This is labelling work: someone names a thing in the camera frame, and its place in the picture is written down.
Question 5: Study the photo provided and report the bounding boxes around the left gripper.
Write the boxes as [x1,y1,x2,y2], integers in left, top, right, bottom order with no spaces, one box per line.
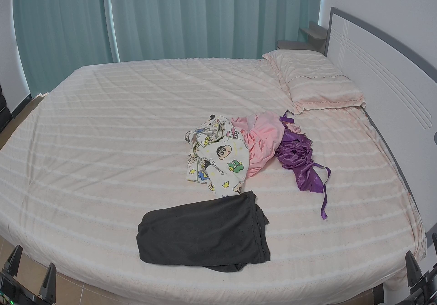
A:
[0,245,57,305]

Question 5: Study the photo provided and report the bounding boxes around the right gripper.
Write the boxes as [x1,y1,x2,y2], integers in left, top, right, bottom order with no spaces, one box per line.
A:
[406,233,437,305]

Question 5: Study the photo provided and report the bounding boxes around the black T-shirt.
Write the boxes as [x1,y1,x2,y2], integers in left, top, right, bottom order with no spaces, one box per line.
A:
[137,191,271,273]

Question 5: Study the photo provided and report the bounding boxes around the purple garment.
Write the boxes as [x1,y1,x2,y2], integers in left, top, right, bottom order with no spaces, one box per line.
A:
[275,110,332,220]

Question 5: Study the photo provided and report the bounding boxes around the bed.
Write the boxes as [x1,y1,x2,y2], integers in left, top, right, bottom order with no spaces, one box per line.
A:
[0,7,437,305]

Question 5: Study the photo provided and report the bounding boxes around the black chest of drawers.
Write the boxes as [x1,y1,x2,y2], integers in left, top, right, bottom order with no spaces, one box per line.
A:
[0,83,9,130]

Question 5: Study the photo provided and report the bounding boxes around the pink garment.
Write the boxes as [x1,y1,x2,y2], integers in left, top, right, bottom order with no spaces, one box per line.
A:
[230,111,285,178]

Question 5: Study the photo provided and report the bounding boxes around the pale pink pillow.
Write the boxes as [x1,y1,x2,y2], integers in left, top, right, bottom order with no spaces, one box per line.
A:
[262,49,366,114]

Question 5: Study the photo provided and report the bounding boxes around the white printed pyjama top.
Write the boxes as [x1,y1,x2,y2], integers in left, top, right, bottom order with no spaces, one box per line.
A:
[185,112,250,198]

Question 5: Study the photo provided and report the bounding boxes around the grey bedside table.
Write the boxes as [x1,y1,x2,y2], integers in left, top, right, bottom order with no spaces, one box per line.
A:
[277,20,329,55]

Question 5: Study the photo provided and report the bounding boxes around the blue-green curtain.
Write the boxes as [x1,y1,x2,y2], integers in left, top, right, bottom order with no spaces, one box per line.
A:
[13,0,115,96]
[102,0,323,62]

